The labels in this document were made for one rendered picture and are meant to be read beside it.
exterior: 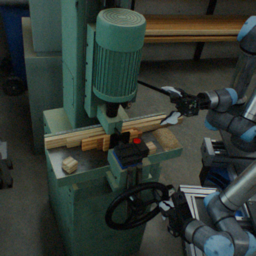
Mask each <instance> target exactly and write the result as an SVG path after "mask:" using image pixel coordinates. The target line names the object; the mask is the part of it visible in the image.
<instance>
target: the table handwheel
mask: <svg viewBox="0 0 256 256"><path fill-rule="evenodd" d="M147 189H158V190H160V191H161V192H162V196H161V198H162V200H161V201H168V200H169V190H168V188H167V187H166V186H165V185H164V184H162V183H159V182H144V183H141V184H138V185H135V186H132V187H130V188H128V189H127V190H126V189H124V192H122V193H121V194H120V195H119V196H117V197H116V198H115V199H114V200H113V201H112V202H111V203H110V205H109V206H108V208H107V210H106V213H105V222H106V224H107V226H108V227H109V228H111V229H113V230H117V231H124V230H130V229H134V228H137V227H139V226H141V225H143V224H144V223H146V222H148V221H150V220H151V219H153V218H154V217H155V216H156V215H158V214H159V213H160V212H161V211H160V208H159V204H158V205H157V206H156V207H155V208H154V210H153V211H151V212H150V213H148V214H147V215H145V216H144V217H142V218H140V219H138V220H135V221H132V222H129V221H130V220H131V218H132V217H133V216H140V215H142V214H143V213H144V212H145V211H146V206H148V205H151V204H153V203H155V202H157V201H156V200H155V199H152V200H149V201H146V202H143V200H142V199H140V198H138V197H137V195H136V193H138V192H140V191H143V190H147ZM124 200H126V201H127V202H128V203H130V204H129V207H130V210H131V213H130V215H129V216H128V218H127V219H126V220H125V221H124V223H116V222H114V221H113V220H112V215H113V212H114V211H115V209H116V207H117V206H119V205H120V204H121V203H122V202H123V201H124Z"/></svg>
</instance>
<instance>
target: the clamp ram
mask: <svg viewBox="0 0 256 256"><path fill-rule="evenodd" d="M130 134H131V133H130V132H129V131H128V132H123V133H122V136H121V137H119V136H118V134H113V135H110V141H109V150H110V149H114V146H118V145H122V144H127V143H129V140H130Z"/></svg>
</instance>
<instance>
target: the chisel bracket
mask: <svg viewBox="0 0 256 256"><path fill-rule="evenodd" d="M106 111H107V108H106V104H99V105H97V114H96V117H97V118H98V120H99V122H100V124H101V125H102V126H103V128H104V130H105V132H106V134H107V135H112V134H117V132H116V130H115V129H114V128H115V127H116V128H117V129H118V131H119V132H120V133H121V132H122V127H123V120H122V118H121V116H120V114H119V113H118V114H117V116H116V117H114V118H111V117H108V116H107V115H106Z"/></svg>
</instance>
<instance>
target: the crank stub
mask: <svg viewBox="0 0 256 256"><path fill-rule="evenodd" d="M151 191H152V194H153V196H154V199H155V200H156V202H158V203H160V202H161V201H162V198H161V196H160V195H159V193H158V192H157V191H156V189H155V188H154V189H152V190H151Z"/></svg>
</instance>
